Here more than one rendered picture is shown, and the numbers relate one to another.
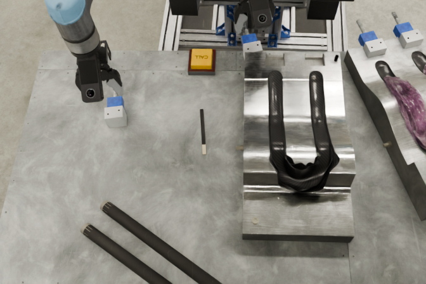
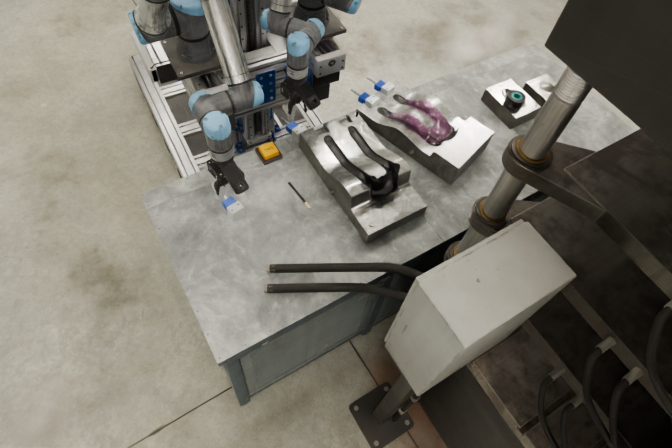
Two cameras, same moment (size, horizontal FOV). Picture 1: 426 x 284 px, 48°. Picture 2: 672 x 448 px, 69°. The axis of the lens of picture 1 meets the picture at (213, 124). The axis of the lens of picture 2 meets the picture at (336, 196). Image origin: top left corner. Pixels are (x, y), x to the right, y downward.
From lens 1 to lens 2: 80 cm
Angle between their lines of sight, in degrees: 24
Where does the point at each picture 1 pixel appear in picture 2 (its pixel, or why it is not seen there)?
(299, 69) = (339, 129)
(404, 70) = (394, 107)
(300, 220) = (395, 212)
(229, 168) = (330, 208)
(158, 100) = (255, 189)
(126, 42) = (139, 190)
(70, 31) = (224, 144)
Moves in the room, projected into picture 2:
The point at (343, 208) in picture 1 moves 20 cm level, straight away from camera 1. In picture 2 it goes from (412, 194) to (411, 152)
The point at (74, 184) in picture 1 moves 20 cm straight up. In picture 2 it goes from (235, 268) to (229, 239)
